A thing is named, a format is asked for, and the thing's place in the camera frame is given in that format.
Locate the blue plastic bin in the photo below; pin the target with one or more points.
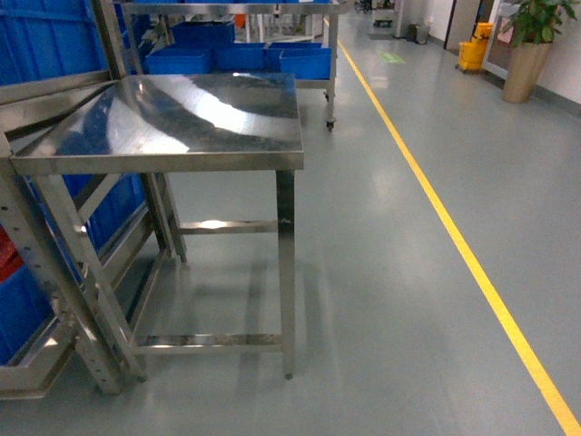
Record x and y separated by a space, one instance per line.
240 57
306 63
176 60

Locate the stainless steel shelf rack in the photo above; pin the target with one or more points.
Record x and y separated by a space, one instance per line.
45 208

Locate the small stainless steel table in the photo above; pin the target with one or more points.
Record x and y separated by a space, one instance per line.
196 128

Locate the yellow mop bucket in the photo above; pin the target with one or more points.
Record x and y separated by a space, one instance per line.
471 54

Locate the rear wheeled steel rack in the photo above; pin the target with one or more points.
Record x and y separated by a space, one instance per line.
211 24

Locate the tan tall planter pot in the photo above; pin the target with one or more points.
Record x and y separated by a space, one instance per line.
525 66

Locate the green potted plant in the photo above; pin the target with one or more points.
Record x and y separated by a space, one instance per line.
537 22

